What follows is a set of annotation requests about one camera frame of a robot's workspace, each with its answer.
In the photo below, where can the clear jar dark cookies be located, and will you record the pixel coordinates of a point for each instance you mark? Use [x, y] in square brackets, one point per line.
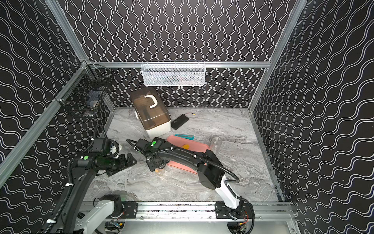
[159, 171]

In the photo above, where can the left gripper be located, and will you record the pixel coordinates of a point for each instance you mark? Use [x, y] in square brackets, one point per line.
[123, 163]

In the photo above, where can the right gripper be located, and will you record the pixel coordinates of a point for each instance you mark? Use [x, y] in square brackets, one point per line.
[151, 166]

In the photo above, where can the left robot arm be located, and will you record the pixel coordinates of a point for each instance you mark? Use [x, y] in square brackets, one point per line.
[101, 157]

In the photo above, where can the pink plastic tray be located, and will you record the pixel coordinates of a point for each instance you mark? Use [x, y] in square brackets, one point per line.
[194, 146]

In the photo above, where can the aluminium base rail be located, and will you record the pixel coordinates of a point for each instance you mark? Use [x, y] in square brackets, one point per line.
[189, 211]

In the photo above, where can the white box brown lid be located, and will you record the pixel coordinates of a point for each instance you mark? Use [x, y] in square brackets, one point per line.
[151, 111]

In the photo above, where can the black wire wall basket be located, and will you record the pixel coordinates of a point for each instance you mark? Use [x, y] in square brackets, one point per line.
[85, 97]

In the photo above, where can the teal utility knife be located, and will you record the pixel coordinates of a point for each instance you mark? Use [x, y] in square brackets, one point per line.
[190, 137]

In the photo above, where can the clear jar yellow cookies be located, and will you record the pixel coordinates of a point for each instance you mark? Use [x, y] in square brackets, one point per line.
[215, 145]

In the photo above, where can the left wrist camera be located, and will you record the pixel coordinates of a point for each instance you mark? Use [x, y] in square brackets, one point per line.
[115, 149]

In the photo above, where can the black battery pack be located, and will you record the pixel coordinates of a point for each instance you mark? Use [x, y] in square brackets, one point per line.
[178, 122]

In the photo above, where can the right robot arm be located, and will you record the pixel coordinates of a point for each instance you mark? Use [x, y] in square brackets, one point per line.
[211, 172]

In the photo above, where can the white mesh wall basket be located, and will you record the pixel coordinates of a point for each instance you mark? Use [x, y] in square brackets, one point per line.
[173, 73]

